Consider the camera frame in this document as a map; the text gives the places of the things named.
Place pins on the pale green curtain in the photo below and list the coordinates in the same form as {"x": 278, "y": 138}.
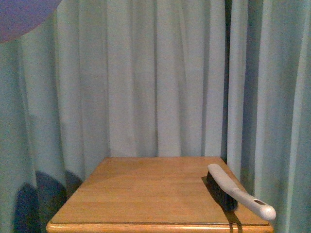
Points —
{"x": 157, "y": 78}

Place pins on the grey hand brush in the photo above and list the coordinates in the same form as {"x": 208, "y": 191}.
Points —
{"x": 229, "y": 195}

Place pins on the wooden nightstand with drawers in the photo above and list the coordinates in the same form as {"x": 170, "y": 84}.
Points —
{"x": 152, "y": 195}

